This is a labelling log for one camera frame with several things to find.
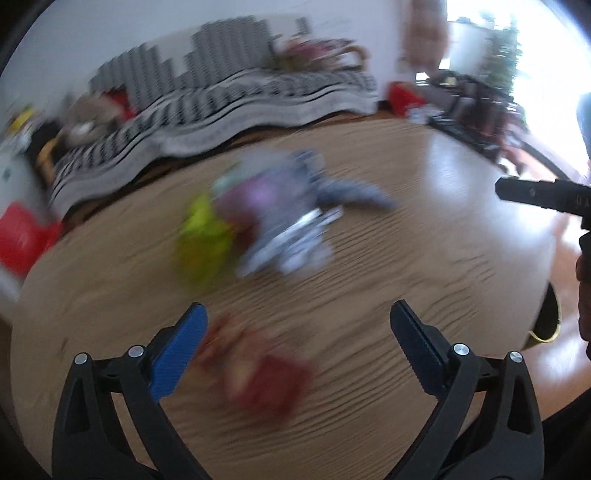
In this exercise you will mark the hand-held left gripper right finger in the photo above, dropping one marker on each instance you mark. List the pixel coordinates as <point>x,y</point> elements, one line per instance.
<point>418,350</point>

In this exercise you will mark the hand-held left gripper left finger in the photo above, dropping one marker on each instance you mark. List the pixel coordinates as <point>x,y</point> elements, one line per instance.
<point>178,355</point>

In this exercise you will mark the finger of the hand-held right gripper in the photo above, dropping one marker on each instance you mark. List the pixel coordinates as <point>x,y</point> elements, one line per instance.
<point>535,194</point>

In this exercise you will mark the black bin yellow rim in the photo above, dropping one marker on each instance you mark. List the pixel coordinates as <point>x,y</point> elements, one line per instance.
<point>547,318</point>

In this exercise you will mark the red snack wrapper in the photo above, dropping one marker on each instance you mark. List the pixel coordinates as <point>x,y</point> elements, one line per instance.
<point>272,383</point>

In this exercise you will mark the white grey foil packet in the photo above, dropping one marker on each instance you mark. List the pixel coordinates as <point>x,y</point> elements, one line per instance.
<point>291,244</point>

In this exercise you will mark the blue-grey wrapper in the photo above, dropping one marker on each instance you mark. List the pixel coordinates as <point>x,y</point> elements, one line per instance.
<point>351,196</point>

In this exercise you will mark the purple snack packet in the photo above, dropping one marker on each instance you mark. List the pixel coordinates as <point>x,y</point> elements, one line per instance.
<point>258,198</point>

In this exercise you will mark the person's right hand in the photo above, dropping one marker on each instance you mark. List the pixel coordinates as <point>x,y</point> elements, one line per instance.
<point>585,304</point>

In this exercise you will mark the dark wooden chair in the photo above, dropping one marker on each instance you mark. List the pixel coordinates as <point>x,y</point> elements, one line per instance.
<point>471,110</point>

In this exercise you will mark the scattered white papers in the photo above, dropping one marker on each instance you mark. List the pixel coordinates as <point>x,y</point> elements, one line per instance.
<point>419,115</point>

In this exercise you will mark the green plant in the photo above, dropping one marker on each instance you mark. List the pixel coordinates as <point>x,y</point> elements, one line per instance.
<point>501,55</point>

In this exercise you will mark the red paper bag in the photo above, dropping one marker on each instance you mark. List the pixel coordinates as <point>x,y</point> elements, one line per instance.
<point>404,97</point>

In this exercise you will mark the patterned curtain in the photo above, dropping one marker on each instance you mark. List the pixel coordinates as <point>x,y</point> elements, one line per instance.
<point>427,32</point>

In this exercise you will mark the red bear stool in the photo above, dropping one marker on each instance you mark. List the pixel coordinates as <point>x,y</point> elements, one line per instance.
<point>23,235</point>

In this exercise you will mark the rattan sofa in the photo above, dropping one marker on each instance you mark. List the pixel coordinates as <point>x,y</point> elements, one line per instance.
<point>360,53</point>

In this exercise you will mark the striped black white sofa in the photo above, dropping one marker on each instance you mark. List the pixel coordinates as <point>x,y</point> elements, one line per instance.
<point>207,110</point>

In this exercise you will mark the brown plush toy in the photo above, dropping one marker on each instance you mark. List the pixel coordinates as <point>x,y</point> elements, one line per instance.
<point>87,115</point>

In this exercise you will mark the red cushion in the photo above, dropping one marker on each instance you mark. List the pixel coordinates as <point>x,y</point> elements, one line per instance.
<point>122,104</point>

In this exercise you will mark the pile of pink clothes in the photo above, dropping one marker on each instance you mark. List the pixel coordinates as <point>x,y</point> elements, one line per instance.
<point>309,50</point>

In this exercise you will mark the yellow box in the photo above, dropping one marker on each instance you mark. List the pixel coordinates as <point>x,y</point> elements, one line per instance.
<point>21,119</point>

